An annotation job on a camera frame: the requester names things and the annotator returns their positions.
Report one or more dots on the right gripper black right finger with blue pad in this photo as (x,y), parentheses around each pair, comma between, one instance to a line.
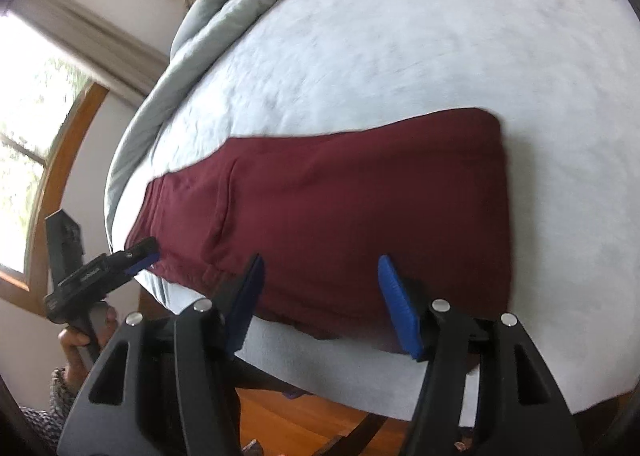
(520,409)

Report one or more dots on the beige curtain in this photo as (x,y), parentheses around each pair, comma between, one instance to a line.
(125,65)

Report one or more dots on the wooden window frame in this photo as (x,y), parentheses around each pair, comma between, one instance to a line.
(27,290)

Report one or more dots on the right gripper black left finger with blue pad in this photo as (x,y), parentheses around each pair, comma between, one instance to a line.
(167,386)

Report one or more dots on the grey quilted duvet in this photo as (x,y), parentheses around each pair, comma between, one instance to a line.
(209,28)

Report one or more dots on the checkered sleeve forearm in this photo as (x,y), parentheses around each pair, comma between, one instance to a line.
(49,424)

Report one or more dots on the person's left hand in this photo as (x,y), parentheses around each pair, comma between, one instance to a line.
(72,340)

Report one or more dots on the maroon pants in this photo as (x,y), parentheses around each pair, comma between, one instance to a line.
(431,192)

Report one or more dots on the white fleece bed sheet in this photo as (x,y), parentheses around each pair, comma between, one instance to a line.
(563,76)

